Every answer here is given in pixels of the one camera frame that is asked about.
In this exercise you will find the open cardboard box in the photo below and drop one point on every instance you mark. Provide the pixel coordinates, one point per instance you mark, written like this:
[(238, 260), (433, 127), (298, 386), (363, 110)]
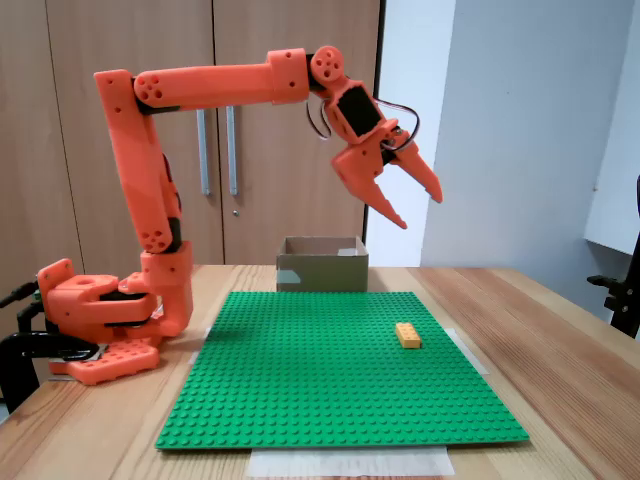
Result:
[(325, 272)]

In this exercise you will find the yellow lego brick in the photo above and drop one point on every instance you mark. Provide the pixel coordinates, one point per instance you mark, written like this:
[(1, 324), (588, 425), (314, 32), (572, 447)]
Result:
[(408, 336)]

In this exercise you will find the green lego baseplate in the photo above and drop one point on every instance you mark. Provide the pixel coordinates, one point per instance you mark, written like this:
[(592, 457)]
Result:
[(300, 390)]

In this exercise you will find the brown wooden cabinet door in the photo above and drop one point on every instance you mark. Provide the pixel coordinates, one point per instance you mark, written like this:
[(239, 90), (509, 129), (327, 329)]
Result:
[(25, 100), (100, 50), (300, 25)]

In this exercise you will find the masking tape strip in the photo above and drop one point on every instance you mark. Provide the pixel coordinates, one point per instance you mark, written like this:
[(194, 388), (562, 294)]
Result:
[(350, 462), (472, 355), (200, 350)]

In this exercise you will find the white board panel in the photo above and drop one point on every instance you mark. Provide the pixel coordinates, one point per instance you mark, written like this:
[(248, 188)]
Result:
[(620, 200)]

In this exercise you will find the black chair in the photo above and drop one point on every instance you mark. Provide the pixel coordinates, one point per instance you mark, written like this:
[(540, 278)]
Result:
[(622, 305)]

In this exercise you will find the black table clamp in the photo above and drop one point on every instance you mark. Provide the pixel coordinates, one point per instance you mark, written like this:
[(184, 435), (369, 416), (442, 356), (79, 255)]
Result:
[(15, 370)]

